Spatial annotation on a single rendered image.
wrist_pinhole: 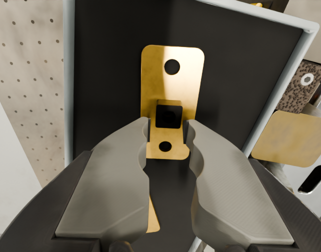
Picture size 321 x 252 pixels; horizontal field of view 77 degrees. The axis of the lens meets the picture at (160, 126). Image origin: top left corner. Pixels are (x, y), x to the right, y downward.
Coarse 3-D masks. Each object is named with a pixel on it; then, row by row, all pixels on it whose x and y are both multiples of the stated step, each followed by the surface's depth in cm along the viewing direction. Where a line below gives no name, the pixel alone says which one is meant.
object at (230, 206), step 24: (192, 120) 12; (192, 144) 10; (216, 144) 10; (192, 168) 10; (216, 168) 8; (240, 168) 8; (216, 192) 7; (240, 192) 7; (264, 192) 7; (192, 216) 8; (216, 216) 6; (240, 216) 6; (264, 216) 6; (216, 240) 7; (240, 240) 6; (264, 240) 6; (288, 240) 6
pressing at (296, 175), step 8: (320, 88) 31; (312, 96) 32; (320, 96) 31; (312, 104) 32; (320, 104) 31; (320, 160) 37; (288, 168) 38; (296, 168) 38; (304, 168) 38; (312, 168) 38; (288, 176) 39; (296, 176) 39; (304, 176) 39; (296, 184) 40; (320, 184) 40; (296, 192) 41; (304, 192) 41; (312, 192) 41; (320, 192) 41; (304, 200) 42; (312, 200) 42; (320, 200) 42; (312, 208) 43; (320, 208) 43; (320, 216) 45
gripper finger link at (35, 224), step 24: (72, 168) 8; (48, 192) 7; (72, 192) 7; (24, 216) 6; (48, 216) 6; (0, 240) 5; (24, 240) 5; (48, 240) 5; (72, 240) 5; (96, 240) 6
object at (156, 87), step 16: (144, 48) 12; (160, 48) 12; (176, 48) 12; (192, 48) 12; (144, 64) 12; (160, 64) 12; (192, 64) 12; (144, 80) 13; (160, 80) 13; (176, 80) 13; (192, 80) 13; (144, 96) 13; (160, 96) 13; (176, 96) 13; (192, 96) 13; (144, 112) 14; (160, 112) 13; (176, 112) 13; (192, 112) 14; (160, 128) 15; (176, 128) 14; (176, 144) 15
